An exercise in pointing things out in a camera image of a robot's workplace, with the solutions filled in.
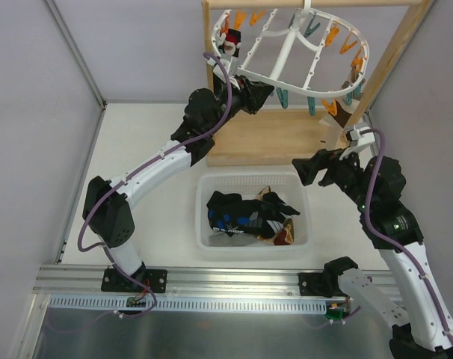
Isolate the teal clothes peg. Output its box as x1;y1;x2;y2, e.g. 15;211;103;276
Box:
276;88;289;109

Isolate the brown cream striped sock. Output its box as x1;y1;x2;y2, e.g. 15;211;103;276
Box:
319;79;366;150

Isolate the black blue sport sock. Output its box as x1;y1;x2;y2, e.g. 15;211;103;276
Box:
206;191;265;236

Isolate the white round clip hanger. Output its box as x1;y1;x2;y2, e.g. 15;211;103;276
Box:
209;1;370;99

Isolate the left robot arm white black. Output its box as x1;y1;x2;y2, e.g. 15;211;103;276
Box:
81;76;274;293

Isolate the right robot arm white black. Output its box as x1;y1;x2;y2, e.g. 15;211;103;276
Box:
292;150;453;358

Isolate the white plastic basket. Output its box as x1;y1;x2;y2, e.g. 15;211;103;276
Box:
195;171;312;260

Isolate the black santa sock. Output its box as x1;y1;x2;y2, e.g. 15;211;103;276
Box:
218;28;241;58

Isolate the brown patterned sock in basket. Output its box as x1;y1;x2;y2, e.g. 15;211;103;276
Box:
256;186;295;246

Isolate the green circuit board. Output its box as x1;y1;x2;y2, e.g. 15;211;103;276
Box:
324;304;351;322

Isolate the wooden hanging rack frame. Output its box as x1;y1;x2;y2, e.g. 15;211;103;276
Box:
202;1;431;166

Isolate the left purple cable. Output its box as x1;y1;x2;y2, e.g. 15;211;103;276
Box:
79;52;235;254

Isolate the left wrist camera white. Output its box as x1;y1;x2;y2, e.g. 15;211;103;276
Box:
207;53;238;83

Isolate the right black mount plate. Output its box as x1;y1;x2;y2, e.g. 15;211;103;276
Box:
298;271;335;298

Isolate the black mount plate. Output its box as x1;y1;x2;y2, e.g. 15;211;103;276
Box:
298;271;335;298
101;266;168;294

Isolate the white slotted cable duct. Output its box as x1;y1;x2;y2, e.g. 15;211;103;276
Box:
49;295;327;315

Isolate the left black mount plate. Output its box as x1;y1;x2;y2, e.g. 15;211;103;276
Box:
101;266;168;294

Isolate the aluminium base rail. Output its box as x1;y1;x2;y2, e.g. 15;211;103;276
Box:
33;265;309;299

